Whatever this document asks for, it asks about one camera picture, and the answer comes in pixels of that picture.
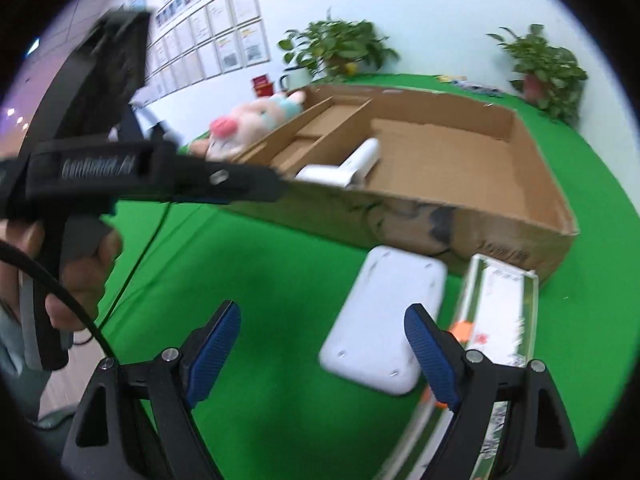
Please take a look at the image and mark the person's left hand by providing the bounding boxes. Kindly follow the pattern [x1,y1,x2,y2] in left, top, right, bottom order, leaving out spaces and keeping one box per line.
[0,220,124,334]

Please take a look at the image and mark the patterned tissue packet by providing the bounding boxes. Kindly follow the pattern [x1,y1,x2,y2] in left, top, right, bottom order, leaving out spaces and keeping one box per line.
[452,77,503,98]

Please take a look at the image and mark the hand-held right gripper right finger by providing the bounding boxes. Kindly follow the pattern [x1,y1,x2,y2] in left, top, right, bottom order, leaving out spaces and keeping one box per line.
[404,302,583,480]

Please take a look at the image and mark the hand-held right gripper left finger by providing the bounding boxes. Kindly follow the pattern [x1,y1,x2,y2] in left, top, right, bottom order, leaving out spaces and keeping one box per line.
[60,300,242,480]

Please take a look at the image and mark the white and green medicine box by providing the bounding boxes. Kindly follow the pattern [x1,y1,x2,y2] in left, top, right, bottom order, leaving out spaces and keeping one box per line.
[380,254,540,480]

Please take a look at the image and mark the green tablecloth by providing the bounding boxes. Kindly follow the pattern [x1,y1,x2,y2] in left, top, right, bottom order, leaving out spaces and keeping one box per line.
[100,72,640,480]

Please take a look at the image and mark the bushy potted green plant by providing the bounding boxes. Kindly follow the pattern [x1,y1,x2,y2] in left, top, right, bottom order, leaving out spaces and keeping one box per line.
[278,7,401,83]

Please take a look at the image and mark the wall of framed certificates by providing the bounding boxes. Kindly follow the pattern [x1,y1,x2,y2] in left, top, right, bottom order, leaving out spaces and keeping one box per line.
[145,0,271,101]

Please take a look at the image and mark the white rectangular device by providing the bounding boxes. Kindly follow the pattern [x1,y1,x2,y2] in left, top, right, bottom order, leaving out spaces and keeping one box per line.
[319,246,448,397]

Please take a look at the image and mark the pink and teal plush toy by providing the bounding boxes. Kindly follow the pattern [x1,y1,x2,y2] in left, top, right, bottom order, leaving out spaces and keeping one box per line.
[187,89,308,161]

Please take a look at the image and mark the large cardboard box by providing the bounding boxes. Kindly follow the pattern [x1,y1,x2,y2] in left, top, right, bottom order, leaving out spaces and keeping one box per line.
[220,84,581,288]

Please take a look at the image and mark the white mug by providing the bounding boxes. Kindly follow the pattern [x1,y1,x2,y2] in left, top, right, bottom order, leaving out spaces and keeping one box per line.
[279,69,311,92]

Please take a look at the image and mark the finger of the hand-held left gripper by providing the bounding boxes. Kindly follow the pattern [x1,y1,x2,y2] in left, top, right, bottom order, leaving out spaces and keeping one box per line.
[170,152,289,206]

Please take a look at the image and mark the green plant in red pot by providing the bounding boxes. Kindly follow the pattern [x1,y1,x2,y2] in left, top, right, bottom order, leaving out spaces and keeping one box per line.
[487,24,589,126]

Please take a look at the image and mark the white handheld fan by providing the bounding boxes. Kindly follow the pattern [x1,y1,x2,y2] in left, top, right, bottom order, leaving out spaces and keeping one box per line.
[295,137,382,190]

